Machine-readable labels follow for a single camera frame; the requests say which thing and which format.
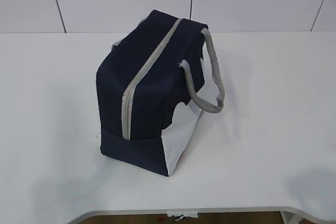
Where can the navy blue lunch bag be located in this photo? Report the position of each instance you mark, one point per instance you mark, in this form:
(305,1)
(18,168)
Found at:
(152,88)

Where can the white tape scrap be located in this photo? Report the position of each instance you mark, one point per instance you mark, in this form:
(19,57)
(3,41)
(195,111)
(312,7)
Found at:
(182,214)

